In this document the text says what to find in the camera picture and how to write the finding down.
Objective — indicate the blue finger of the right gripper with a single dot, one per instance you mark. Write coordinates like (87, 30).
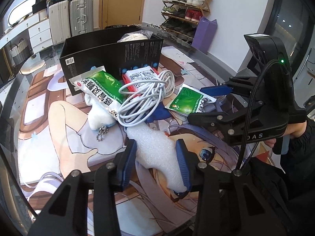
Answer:
(219, 90)
(207, 119)

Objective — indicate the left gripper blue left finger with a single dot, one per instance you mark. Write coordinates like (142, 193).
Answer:
(126, 163)

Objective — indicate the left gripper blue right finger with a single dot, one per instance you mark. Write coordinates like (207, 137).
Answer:
(183, 158)

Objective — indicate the white foam block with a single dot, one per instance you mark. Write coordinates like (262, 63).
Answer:
(156, 150)

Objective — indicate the green medicine packet small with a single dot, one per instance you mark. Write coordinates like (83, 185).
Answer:
(189, 100)

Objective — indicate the white blue plush toy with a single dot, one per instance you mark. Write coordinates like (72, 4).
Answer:
(98, 116)

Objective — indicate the red white warmer packet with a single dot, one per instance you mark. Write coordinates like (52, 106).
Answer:
(138, 74)

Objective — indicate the green medicine packet large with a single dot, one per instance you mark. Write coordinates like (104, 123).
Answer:
(102, 87)

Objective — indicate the person right hand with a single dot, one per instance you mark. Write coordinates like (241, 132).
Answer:
(293, 130)

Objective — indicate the purple bag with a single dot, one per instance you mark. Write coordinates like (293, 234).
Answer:
(204, 35)

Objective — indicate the anime printed desk mat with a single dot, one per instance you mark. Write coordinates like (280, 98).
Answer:
(55, 137)

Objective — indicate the wooden shoe rack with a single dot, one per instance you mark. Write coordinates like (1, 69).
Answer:
(181, 17)

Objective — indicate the black cardboard box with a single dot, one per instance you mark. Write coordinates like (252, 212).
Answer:
(103, 48)

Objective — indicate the wooden door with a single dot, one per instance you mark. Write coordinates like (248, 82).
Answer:
(120, 12)

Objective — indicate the woven laundry basket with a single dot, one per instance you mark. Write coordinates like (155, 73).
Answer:
(20, 52)

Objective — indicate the silver suitcase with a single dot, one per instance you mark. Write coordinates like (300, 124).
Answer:
(81, 14)

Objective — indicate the white drawer desk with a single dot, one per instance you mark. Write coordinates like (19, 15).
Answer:
(38, 27)

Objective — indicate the white suitcase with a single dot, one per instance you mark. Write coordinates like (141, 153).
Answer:
(59, 22)

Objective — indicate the oval desk mirror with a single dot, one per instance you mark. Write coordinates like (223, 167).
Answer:
(21, 10)

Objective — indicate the black handbag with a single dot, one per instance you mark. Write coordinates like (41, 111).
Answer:
(38, 6)

